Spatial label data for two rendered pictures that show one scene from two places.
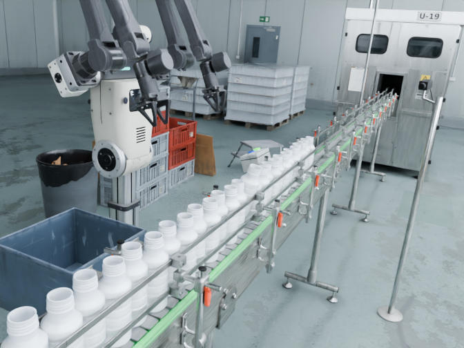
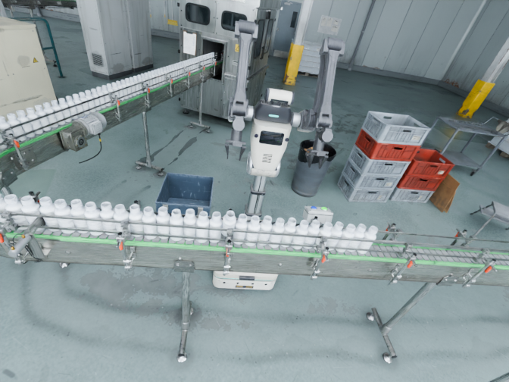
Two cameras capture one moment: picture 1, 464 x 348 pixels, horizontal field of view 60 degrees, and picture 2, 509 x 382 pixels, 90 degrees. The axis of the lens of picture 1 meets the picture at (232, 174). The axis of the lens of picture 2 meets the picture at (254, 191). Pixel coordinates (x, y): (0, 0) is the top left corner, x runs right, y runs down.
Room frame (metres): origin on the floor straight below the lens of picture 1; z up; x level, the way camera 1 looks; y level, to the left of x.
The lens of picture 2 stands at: (0.75, -0.80, 1.96)
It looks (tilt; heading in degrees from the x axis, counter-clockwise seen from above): 37 degrees down; 56
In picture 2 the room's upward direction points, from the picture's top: 12 degrees clockwise
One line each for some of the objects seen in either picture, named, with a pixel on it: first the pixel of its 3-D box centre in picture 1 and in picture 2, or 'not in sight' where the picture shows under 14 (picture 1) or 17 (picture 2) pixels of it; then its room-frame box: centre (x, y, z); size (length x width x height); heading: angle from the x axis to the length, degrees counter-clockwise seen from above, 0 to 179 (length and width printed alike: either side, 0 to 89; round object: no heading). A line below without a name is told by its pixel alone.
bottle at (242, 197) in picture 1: (235, 207); (215, 227); (1.11, -0.02, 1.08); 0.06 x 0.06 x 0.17
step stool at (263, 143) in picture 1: (255, 156); (501, 221); (4.97, -0.28, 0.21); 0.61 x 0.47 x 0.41; 29
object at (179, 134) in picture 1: (168, 132); (421, 161); (4.43, 0.74, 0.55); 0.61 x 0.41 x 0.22; 159
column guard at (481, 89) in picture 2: not in sight; (474, 99); (11.06, 3.19, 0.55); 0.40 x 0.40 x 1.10; 66
